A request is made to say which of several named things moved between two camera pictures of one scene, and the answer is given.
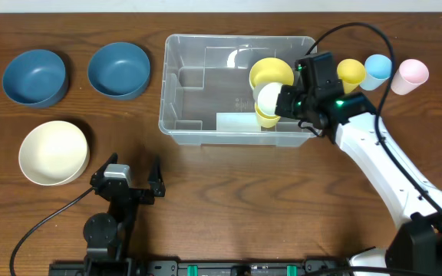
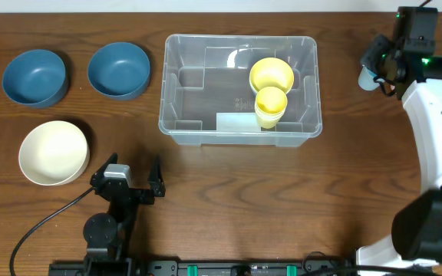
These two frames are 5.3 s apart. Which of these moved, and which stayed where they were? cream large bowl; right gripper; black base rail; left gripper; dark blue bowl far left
Moved: right gripper
Stayed: dark blue bowl far left; cream large bowl; black base rail; left gripper
